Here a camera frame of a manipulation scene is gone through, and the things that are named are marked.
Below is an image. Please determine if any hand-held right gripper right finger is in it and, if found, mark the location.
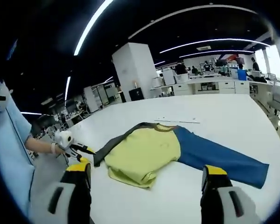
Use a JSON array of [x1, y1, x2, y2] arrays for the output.
[[200, 164, 262, 224]]

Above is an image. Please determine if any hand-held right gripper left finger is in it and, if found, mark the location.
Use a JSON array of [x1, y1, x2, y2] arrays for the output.
[[43, 162, 93, 224]]

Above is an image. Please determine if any yellow blue grey garment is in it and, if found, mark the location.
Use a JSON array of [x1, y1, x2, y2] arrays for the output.
[[93, 121, 270, 189]]

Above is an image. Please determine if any person's left hand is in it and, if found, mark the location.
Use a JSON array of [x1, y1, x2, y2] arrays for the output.
[[53, 144, 67, 156]]

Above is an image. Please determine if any person's light blue shirt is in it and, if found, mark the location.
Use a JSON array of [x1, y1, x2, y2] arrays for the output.
[[0, 93, 36, 212]]

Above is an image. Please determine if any white chest-worn device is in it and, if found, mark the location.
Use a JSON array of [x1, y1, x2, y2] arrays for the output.
[[0, 81, 14, 113]]

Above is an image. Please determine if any black cabinet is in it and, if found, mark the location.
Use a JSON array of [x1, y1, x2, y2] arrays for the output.
[[128, 87, 146, 102]]

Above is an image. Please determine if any row of white office desks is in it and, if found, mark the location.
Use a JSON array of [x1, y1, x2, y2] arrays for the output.
[[150, 76, 274, 97]]

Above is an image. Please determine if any white ceiling light strip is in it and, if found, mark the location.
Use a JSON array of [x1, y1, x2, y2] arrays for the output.
[[73, 0, 115, 56], [159, 38, 272, 54], [179, 49, 255, 59]]

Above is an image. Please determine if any blue bin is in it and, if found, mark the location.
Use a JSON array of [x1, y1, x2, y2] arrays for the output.
[[237, 69, 248, 81]]

